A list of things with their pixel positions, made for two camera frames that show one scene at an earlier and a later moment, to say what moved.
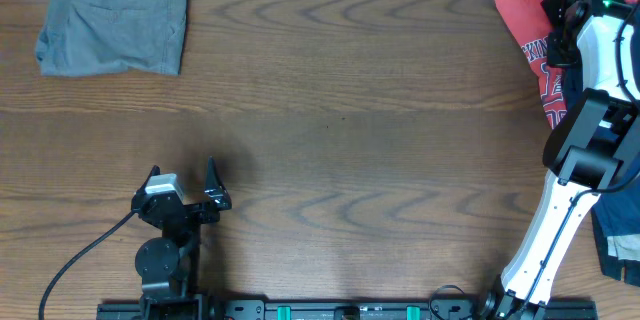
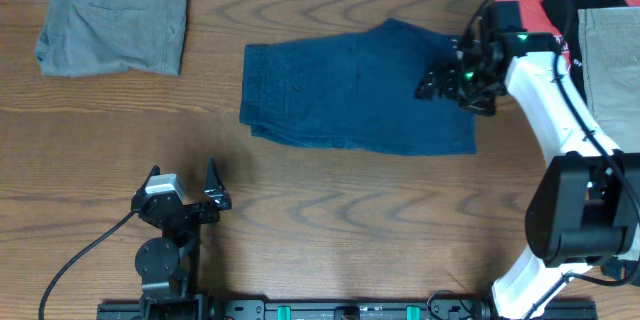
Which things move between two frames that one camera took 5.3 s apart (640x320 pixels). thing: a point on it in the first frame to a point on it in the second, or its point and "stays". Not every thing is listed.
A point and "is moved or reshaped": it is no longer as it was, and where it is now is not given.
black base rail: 269,310 stays
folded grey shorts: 108,19 stays
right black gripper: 556,55 to 447,71
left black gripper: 215,195 stays
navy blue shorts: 615,215 is moved or reshaped
